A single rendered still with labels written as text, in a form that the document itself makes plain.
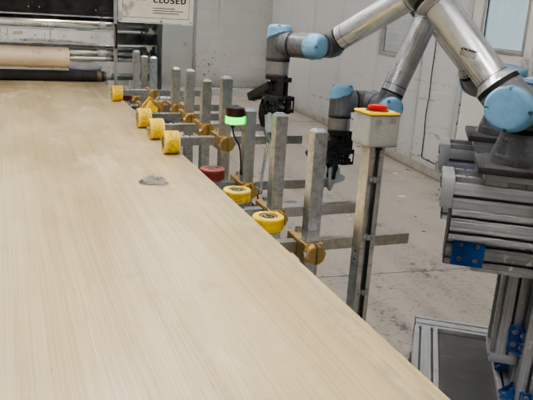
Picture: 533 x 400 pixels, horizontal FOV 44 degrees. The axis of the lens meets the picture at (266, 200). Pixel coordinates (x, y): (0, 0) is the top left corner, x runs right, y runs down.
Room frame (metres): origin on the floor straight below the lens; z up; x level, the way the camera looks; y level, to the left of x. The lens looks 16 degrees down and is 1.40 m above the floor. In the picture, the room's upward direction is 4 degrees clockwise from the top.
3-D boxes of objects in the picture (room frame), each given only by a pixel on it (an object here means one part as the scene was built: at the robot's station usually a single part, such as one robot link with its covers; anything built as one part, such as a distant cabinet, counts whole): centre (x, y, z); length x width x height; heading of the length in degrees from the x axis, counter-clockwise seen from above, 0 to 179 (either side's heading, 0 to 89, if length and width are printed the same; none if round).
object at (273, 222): (1.57, -0.01, 0.85); 0.08 x 0.08 x 0.11
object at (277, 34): (2.07, -0.01, 1.31); 0.09 x 0.08 x 0.11; 56
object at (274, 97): (2.07, -0.01, 1.15); 0.09 x 0.08 x 0.12; 42
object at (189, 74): (2.73, 0.35, 0.91); 0.03 x 0.03 x 0.48; 22
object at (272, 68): (2.07, -0.01, 1.23); 0.08 x 0.08 x 0.05
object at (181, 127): (2.56, 0.21, 0.95); 0.50 x 0.04 x 0.04; 112
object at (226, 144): (2.28, 0.17, 0.95); 0.13 x 0.06 x 0.05; 22
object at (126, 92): (3.48, 0.58, 0.95); 0.50 x 0.04 x 0.04; 112
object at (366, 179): (1.32, -0.21, 0.93); 0.05 x 0.04 x 0.45; 22
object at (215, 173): (2.03, 0.18, 0.85); 0.08 x 0.08 x 0.11
